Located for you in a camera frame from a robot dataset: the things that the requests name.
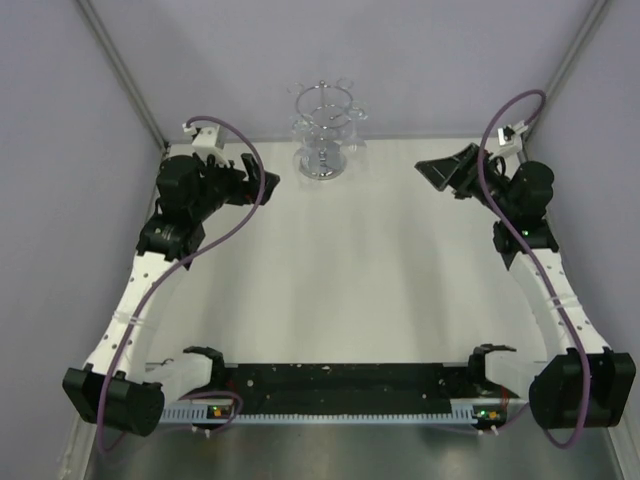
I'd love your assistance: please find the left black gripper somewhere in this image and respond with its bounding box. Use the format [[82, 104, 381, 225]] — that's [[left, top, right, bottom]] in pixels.
[[190, 153, 278, 221]]

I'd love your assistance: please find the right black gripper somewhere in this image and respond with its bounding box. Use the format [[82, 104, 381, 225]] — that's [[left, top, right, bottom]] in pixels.
[[415, 144, 515, 220]]

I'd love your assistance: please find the chrome wine glass rack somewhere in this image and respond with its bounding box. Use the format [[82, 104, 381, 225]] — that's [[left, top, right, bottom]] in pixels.
[[294, 80, 353, 181]]

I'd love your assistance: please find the clear wine glass taken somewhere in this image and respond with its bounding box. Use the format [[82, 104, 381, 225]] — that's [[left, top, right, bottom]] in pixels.
[[342, 100, 370, 153]]

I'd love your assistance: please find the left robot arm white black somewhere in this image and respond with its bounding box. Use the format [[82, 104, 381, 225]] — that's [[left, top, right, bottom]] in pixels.
[[62, 153, 280, 437]]

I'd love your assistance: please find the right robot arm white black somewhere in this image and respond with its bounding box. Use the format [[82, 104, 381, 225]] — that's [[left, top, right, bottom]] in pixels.
[[415, 143, 636, 430]]

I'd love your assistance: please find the clear wine glass back left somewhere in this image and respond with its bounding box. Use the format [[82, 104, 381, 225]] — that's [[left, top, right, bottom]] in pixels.
[[286, 82, 307, 97]]

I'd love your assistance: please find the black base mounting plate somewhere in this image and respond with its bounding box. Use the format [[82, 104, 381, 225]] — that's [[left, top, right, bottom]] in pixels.
[[213, 363, 479, 415]]

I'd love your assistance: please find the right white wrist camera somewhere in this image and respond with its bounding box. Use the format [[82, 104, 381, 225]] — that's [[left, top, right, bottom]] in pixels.
[[496, 121, 529, 158]]

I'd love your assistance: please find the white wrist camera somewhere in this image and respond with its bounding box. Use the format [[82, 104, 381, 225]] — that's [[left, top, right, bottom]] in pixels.
[[496, 121, 529, 158], [182, 123, 227, 157]]

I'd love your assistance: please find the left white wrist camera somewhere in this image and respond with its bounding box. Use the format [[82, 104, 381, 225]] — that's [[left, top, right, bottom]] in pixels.
[[182, 123, 227, 157]]

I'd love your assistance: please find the right aluminium frame post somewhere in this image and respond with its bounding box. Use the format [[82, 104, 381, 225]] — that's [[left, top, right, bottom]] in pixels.
[[546, 0, 612, 103]]

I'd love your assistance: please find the aluminium frame post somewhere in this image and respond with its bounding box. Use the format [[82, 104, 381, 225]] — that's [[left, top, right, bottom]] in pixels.
[[546, 0, 612, 103], [72, 0, 168, 151]]

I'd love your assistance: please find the left aluminium frame post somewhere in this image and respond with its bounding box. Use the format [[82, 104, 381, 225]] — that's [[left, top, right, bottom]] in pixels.
[[72, 0, 168, 151]]

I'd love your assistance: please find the light blue slotted cable duct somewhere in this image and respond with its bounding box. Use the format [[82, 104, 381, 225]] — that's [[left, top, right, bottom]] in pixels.
[[159, 402, 478, 426]]

